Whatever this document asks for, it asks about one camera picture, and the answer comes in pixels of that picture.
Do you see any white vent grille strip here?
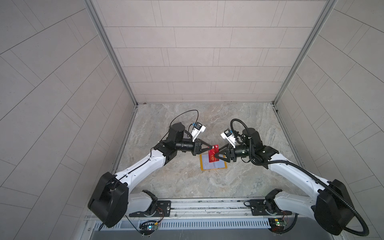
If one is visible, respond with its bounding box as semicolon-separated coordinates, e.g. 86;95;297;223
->
101;218;271;231

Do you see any aluminium mounting rail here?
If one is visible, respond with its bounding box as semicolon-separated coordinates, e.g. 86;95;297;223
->
85;196;335;221

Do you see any yellow leather card holder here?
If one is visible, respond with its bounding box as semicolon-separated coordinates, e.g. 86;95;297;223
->
200;154;227;171

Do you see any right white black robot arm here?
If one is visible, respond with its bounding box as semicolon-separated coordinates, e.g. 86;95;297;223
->
215;128;356;235

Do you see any green circuit board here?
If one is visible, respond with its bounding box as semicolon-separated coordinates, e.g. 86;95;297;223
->
139;220;160;236
268;218;287;233

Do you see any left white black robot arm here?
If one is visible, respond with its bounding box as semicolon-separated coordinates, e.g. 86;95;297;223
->
88;122;213;228

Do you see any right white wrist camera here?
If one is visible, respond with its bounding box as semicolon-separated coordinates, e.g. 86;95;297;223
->
221;129;237;148

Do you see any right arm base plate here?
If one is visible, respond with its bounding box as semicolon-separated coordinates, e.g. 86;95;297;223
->
244;199;293;216

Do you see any left camera thin black cable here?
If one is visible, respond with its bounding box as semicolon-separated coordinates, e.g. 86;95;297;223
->
161;109;200;142

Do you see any left green circuit board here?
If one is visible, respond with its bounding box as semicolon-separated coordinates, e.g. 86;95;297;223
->
139;220;160;236

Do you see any black corrugated cable conduit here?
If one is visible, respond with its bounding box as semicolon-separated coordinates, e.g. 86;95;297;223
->
230;118;370;237

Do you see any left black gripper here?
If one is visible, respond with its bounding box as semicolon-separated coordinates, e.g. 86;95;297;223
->
172;137;211;158

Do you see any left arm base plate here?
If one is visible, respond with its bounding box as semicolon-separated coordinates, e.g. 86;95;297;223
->
129;200;172;218

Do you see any right green circuit board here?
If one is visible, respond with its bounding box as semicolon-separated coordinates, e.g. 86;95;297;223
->
268;218;287;233

